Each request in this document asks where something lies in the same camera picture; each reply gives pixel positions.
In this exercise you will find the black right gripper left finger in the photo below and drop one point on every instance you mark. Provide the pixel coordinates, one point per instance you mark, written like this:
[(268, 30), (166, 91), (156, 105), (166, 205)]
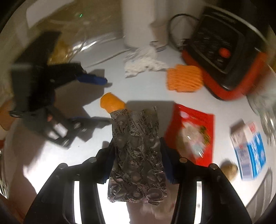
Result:
[(93, 171)]

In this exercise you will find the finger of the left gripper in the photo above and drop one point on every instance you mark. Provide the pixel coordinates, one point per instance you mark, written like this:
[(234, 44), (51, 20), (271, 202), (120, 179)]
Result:
[(84, 127), (61, 74)]

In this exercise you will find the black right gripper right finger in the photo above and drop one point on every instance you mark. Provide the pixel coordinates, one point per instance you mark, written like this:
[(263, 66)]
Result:
[(180, 170)]

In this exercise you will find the orange peel piece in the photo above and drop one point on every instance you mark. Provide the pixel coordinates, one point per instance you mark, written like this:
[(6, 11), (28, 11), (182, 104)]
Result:
[(111, 103)]

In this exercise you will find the red snack packet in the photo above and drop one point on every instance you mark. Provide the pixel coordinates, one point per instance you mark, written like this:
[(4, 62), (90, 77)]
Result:
[(191, 133)]

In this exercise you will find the silver foil blister pack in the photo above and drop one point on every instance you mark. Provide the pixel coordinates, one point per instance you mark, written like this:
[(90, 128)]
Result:
[(138, 173)]

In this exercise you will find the red black kitchen appliance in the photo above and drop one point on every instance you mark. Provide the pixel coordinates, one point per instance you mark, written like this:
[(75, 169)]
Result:
[(229, 45)]

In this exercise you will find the person's left hand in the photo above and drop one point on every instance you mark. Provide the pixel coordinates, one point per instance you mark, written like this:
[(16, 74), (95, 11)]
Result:
[(6, 120)]

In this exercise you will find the amber glass jar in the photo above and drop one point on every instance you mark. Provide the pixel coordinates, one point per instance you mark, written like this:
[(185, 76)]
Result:
[(61, 54)]

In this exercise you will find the brown walnut ball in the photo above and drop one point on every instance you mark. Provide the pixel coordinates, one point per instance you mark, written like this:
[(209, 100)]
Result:
[(230, 170)]

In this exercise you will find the blue white carton box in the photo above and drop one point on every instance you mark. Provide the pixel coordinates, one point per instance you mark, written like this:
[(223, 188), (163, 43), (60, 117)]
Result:
[(249, 150)]

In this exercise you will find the white crumpled tissue by roll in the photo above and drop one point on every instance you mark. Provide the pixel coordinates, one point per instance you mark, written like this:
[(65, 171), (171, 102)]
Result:
[(141, 60)]

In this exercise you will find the orange ridged sponge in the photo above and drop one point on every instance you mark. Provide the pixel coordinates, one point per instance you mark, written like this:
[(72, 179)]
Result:
[(184, 78)]

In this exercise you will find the white paper towel roll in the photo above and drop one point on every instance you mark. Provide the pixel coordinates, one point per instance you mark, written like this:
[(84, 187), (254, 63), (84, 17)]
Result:
[(145, 23)]

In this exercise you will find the clear glass jar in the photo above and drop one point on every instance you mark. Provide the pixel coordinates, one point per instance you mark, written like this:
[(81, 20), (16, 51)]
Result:
[(262, 102)]

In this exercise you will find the white wall socket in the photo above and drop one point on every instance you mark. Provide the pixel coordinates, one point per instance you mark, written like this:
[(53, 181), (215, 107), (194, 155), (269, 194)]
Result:
[(42, 9)]

